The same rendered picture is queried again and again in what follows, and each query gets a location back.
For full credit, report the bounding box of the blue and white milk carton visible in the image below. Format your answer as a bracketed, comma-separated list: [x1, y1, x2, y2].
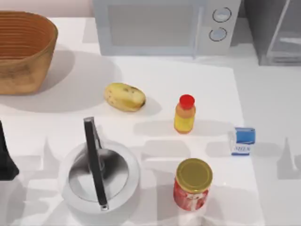
[229, 127, 256, 156]

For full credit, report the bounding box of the white kettle with black handle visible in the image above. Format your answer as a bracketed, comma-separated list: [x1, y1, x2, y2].
[57, 116, 142, 215]

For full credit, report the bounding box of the yellow bottle with red cap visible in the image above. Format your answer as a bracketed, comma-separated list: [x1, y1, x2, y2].
[174, 94, 196, 135]

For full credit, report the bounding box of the yellow bread loaf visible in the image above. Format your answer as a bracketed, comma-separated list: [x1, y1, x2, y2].
[104, 82, 147, 113]

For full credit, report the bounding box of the microwave knob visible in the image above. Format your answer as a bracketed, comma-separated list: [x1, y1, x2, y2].
[209, 27, 228, 42]
[212, 7, 232, 22]

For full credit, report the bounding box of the brown woven basket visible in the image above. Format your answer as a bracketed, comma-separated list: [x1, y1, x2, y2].
[0, 11, 59, 96]

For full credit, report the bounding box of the red jar with gold lid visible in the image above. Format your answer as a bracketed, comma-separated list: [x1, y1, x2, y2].
[173, 158, 214, 211]

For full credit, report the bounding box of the pale microwave oven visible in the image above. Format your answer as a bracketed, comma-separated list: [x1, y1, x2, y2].
[92, 0, 242, 59]

